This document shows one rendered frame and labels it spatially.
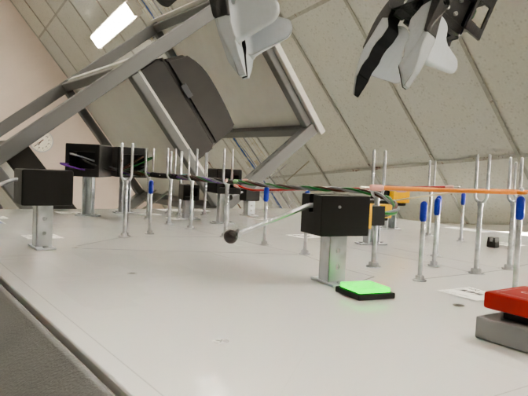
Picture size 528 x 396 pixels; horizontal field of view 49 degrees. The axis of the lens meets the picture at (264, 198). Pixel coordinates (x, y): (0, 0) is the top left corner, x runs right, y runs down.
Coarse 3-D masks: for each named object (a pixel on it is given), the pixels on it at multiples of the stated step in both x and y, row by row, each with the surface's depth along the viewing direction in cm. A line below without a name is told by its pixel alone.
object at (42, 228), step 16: (16, 176) 72; (32, 176) 71; (48, 176) 72; (64, 176) 73; (16, 192) 72; (32, 192) 71; (48, 192) 72; (64, 192) 73; (48, 208) 73; (32, 224) 74; (48, 224) 73; (32, 240) 74; (48, 240) 73
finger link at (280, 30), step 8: (272, 24) 56; (280, 24) 56; (288, 24) 56; (256, 32) 56; (264, 32) 56; (272, 32) 56; (280, 32) 56; (288, 32) 55; (248, 40) 56; (256, 40) 56; (264, 40) 56; (272, 40) 56; (280, 40) 55; (248, 48) 56; (256, 48) 56; (264, 48) 56; (248, 56) 56; (248, 64) 55; (248, 72) 55
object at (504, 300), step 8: (504, 288) 43; (512, 288) 43; (520, 288) 43; (488, 296) 41; (496, 296) 41; (504, 296) 40; (512, 296) 40; (520, 296) 40; (488, 304) 41; (496, 304) 41; (504, 304) 40; (512, 304) 40; (520, 304) 39; (504, 312) 40; (512, 312) 40; (520, 312) 39; (512, 320) 41; (520, 320) 40
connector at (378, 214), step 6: (372, 204) 62; (372, 210) 60; (378, 210) 60; (384, 210) 60; (372, 216) 60; (378, 216) 60; (384, 216) 60; (372, 222) 60; (378, 222) 60; (384, 222) 60
